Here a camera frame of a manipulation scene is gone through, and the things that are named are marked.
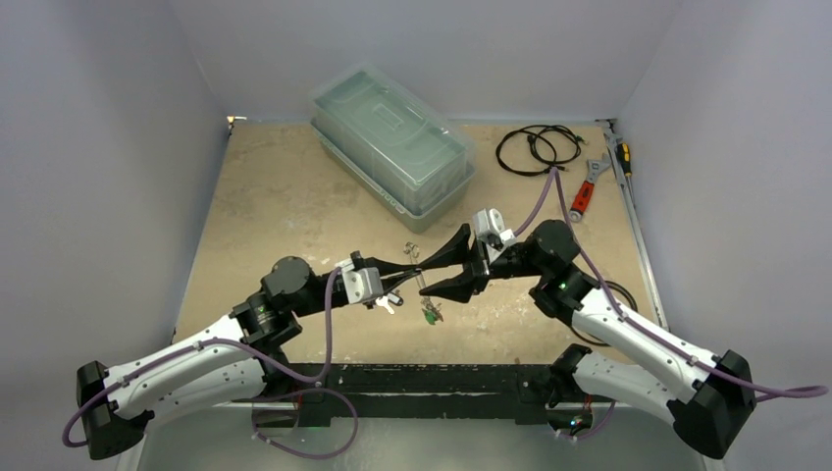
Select black coiled cable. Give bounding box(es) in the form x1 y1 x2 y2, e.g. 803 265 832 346
494 124 590 178

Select keys with black tag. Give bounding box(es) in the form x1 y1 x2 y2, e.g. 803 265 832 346
374 291 404 315

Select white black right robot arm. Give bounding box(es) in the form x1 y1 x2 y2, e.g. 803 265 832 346
418 220 756 459

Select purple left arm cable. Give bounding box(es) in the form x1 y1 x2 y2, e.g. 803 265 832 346
61 266 344 449

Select black yellow screwdriver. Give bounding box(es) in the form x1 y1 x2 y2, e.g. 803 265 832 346
616 142 633 180

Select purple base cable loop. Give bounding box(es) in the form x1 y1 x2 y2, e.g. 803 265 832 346
250 387 359 461

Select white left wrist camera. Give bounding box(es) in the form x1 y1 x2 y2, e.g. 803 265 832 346
337 259 384 304

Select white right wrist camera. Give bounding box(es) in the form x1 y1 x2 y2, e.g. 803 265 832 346
472 208 517 263

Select steel perforated key plate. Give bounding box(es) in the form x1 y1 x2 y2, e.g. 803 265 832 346
403 241 440 310

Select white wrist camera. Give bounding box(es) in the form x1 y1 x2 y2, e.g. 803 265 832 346
337 259 384 304
472 208 517 263

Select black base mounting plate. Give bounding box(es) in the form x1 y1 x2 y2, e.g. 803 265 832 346
229 362 615 429

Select red handled adjustable wrench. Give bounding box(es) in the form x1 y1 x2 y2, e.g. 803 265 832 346
568 153 611 222

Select clear green plastic storage box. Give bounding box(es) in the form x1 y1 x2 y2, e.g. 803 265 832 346
310 64 476 234

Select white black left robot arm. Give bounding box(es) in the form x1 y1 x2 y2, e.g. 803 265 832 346
62 252 421 460

